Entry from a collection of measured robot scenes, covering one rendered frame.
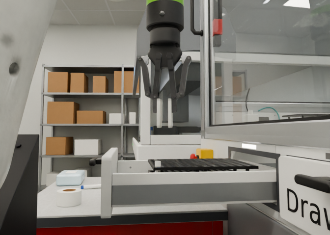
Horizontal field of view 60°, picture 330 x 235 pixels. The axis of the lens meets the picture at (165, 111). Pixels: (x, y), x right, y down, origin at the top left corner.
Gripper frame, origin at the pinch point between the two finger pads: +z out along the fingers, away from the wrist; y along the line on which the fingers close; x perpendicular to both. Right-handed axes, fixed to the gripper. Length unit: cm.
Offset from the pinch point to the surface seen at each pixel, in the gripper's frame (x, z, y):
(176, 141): -80, 11, 6
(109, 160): 18.7, 9.3, 7.2
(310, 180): 28.2, 10.1, -23.3
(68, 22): -376, -172, 219
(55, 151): -337, 41, 216
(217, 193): 11.9, 15.9, -11.9
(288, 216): 16.0, 18.5, -23.7
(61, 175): -37, 22, 46
